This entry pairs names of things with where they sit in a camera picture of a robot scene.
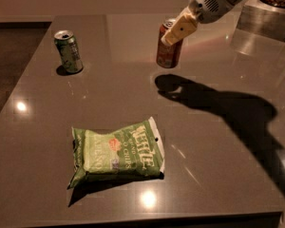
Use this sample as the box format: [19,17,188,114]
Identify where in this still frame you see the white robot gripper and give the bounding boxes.
[161,0,234,47]

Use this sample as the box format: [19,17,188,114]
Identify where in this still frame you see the red coke can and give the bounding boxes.
[156,18,182,68]

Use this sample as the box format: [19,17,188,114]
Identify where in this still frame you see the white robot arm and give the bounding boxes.
[161,0,242,46]

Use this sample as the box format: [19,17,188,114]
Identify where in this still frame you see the green soda can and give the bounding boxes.
[54,30,84,74]

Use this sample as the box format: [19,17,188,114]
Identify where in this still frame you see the green kettle chips bag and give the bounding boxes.
[67,117,165,189]

